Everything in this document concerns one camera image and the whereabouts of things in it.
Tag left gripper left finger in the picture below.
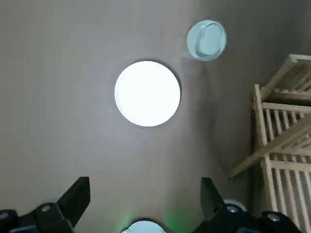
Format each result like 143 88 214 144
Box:
0 176 90 233

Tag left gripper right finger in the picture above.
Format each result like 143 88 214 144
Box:
194 177 302 233

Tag pale round plate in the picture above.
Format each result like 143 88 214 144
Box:
114 60 182 128

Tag wooden dish rack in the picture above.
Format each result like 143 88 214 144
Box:
227 54 311 233

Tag clear bottle grey cap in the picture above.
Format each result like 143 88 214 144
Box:
186 19 227 62

